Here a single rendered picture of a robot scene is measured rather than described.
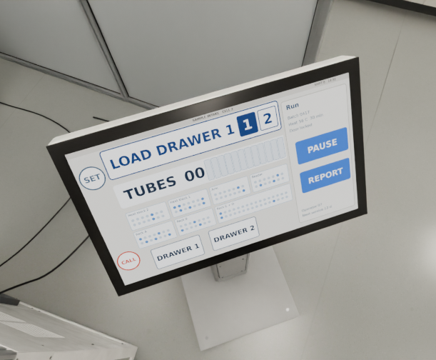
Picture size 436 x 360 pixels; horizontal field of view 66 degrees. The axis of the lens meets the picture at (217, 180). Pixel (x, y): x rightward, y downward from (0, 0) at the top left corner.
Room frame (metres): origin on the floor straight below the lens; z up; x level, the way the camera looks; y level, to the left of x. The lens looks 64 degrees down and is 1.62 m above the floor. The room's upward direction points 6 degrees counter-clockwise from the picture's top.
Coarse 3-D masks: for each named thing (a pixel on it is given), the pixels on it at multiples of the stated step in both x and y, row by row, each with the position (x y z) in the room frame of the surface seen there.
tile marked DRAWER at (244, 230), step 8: (232, 224) 0.19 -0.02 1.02; (240, 224) 0.19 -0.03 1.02; (248, 224) 0.19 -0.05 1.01; (256, 224) 0.19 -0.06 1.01; (208, 232) 0.18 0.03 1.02; (216, 232) 0.18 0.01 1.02; (224, 232) 0.18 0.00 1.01; (232, 232) 0.18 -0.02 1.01; (240, 232) 0.18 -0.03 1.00; (248, 232) 0.18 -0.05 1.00; (256, 232) 0.18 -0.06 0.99; (216, 240) 0.17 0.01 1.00; (224, 240) 0.17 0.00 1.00; (232, 240) 0.17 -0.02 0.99; (240, 240) 0.17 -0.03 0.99; (216, 248) 0.16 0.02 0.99
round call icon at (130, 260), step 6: (126, 252) 0.16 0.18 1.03; (132, 252) 0.16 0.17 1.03; (114, 258) 0.15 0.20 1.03; (120, 258) 0.15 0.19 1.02; (126, 258) 0.15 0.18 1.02; (132, 258) 0.15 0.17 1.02; (138, 258) 0.15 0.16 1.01; (120, 264) 0.14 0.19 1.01; (126, 264) 0.14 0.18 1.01; (132, 264) 0.14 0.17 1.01; (138, 264) 0.14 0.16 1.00; (120, 270) 0.14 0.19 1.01; (126, 270) 0.14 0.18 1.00; (132, 270) 0.13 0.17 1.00
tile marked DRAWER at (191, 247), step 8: (184, 240) 0.17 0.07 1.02; (192, 240) 0.17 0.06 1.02; (200, 240) 0.17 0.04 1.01; (160, 248) 0.16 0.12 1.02; (168, 248) 0.16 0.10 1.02; (176, 248) 0.16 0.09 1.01; (184, 248) 0.16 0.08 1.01; (192, 248) 0.16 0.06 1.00; (200, 248) 0.16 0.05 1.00; (152, 256) 0.15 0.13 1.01; (160, 256) 0.15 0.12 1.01; (168, 256) 0.15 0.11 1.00; (176, 256) 0.15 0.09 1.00; (184, 256) 0.15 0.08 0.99; (192, 256) 0.15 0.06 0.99; (160, 264) 0.14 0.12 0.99; (168, 264) 0.14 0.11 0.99
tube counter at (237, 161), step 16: (256, 144) 0.30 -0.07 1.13; (272, 144) 0.30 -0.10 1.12; (208, 160) 0.28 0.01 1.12; (224, 160) 0.28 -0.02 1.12; (240, 160) 0.28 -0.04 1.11; (256, 160) 0.28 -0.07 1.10; (272, 160) 0.28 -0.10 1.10; (192, 176) 0.26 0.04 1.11; (208, 176) 0.26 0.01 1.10; (224, 176) 0.26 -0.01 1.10
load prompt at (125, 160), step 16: (240, 112) 0.33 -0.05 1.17; (256, 112) 0.33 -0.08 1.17; (272, 112) 0.33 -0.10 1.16; (192, 128) 0.31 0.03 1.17; (208, 128) 0.31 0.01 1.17; (224, 128) 0.31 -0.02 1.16; (240, 128) 0.31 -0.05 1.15; (256, 128) 0.32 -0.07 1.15; (272, 128) 0.32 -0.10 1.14; (128, 144) 0.29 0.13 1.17; (144, 144) 0.29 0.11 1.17; (160, 144) 0.29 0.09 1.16; (176, 144) 0.29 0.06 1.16; (192, 144) 0.30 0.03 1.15; (208, 144) 0.30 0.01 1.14; (224, 144) 0.30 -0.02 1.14; (112, 160) 0.28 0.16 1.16; (128, 160) 0.28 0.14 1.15; (144, 160) 0.28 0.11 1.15; (160, 160) 0.28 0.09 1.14; (176, 160) 0.28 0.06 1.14; (112, 176) 0.26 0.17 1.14
